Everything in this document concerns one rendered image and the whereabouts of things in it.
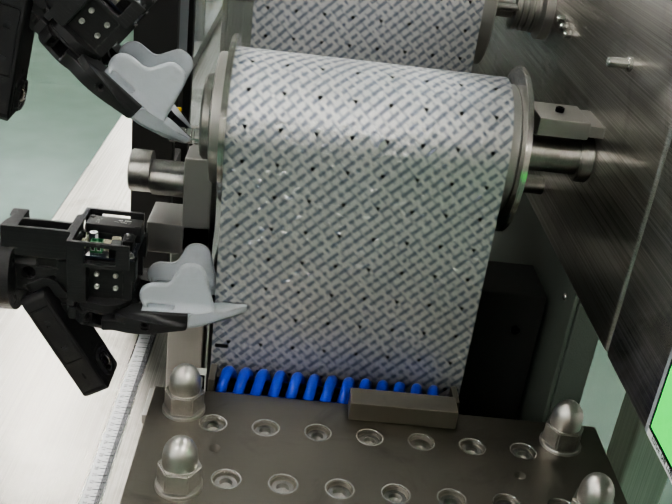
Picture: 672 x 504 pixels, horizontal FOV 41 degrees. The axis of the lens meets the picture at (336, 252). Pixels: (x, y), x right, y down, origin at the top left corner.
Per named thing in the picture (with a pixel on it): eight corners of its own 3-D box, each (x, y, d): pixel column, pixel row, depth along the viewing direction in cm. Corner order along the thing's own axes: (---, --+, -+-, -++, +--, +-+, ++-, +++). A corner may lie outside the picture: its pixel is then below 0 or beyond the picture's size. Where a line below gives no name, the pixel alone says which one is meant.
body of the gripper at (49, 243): (137, 250, 74) (-12, 234, 73) (135, 338, 77) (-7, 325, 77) (153, 212, 80) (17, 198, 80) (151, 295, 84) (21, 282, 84)
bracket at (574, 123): (525, 117, 82) (529, 95, 81) (587, 124, 82) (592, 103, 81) (536, 135, 77) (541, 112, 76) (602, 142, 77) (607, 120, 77)
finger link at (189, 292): (247, 276, 75) (137, 264, 75) (242, 336, 78) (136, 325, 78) (250, 260, 78) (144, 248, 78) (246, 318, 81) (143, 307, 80)
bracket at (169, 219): (145, 396, 99) (152, 135, 86) (203, 401, 100) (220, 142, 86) (136, 424, 95) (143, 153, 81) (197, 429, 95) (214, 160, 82)
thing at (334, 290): (210, 372, 84) (222, 190, 76) (457, 395, 85) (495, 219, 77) (209, 375, 83) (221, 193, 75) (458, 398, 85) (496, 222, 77)
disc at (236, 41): (229, 167, 89) (240, 16, 82) (234, 167, 89) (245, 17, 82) (212, 229, 75) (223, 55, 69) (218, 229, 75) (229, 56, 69)
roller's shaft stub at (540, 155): (502, 163, 83) (511, 118, 81) (575, 172, 84) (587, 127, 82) (510, 181, 79) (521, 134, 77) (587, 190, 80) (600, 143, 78)
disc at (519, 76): (477, 193, 90) (506, 48, 84) (481, 194, 90) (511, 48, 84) (502, 259, 77) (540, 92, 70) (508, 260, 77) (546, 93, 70)
